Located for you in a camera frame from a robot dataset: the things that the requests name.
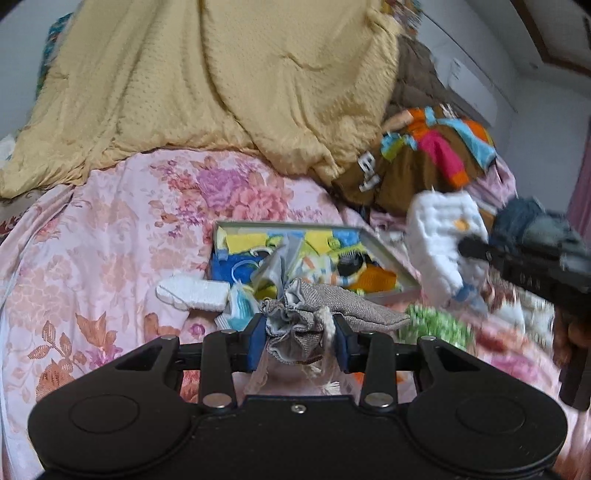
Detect brown colourful jersey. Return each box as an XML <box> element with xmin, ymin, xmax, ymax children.
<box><xmin>332</xmin><ymin>104</ymin><xmax>497</xmax><ymax>216</ymax></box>

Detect blue white mask packet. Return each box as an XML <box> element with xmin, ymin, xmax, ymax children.
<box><xmin>214</xmin><ymin>282</ymin><xmax>259</xmax><ymax>331</ymax></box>

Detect green white knitted item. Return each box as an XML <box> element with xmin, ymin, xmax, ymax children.
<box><xmin>398</xmin><ymin>304</ymin><xmax>474</xmax><ymax>351</ymax></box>

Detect grey face mask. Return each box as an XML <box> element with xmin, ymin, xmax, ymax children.
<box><xmin>250</xmin><ymin>234</ymin><xmax>304</xmax><ymax>298</ymax></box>

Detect white folded cloth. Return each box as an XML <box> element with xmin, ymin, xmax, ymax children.
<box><xmin>155</xmin><ymin>275</ymin><xmax>230</xmax><ymax>312</ymax></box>

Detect striped pastel sock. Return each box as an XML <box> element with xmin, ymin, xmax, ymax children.
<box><xmin>294</xmin><ymin>255</ymin><xmax>368</xmax><ymax>288</ymax></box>

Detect white quilted baby cloth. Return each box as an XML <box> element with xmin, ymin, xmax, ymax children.
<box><xmin>405</xmin><ymin>190</ymin><xmax>488</xmax><ymax>307</ymax></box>

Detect orange silicone band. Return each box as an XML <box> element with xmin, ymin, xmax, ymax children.
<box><xmin>348</xmin><ymin>265</ymin><xmax>398</xmax><ymax>294</ymax></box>

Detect white air conditioner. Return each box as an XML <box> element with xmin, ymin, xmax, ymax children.
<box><xmin>435</xmin><ymin>56</ymin><xmax>498</xmax><ymax>127</ymax></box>

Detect grey drawstring pouch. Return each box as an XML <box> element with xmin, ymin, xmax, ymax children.
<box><xmin>260</xmin><ymin>279</ymin><xmax>410</xmax><ymax>364</ymax></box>

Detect ornate patterned cloth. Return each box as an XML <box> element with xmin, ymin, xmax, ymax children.
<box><xmin>481</xmin><ymin>271</ymin><xmax>555</xmax><ymax>340</ymax></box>

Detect yellow quilted blanket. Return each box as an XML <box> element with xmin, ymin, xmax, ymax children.
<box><xmin>1</xmin><ymin>1</ymin><xmax>403</xmax><ymax>199</ymax></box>

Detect brown quilted blanket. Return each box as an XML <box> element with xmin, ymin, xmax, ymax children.
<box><xmin>383</xmin><ymin>35</ymin><xmax>467</xmax><ymax>120</ymax></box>

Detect pink curtain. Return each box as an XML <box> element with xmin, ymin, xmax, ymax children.
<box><xmin>567</xmin><ymin>139</ymin><xmax>591</xmax><ymax>237</ymax></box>

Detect blue jeans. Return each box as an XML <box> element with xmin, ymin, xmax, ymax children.
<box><xmin>489</xmin><ymin>197</ymin><xmax>590</xmax><ymax>261</ymax></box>

